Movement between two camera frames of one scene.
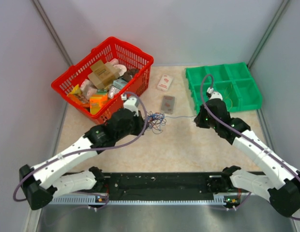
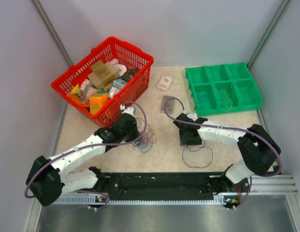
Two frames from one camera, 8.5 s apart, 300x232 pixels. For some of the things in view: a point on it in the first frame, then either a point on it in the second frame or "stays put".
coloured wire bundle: x=156 y=121 to x=147 y=137
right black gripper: x=199 y=119 to x=184 y=140
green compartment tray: x=234 y=81 stays put
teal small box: x=119 y=83 stays put
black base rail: x=159 y=186 stays put
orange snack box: x=97 y=101 stays put
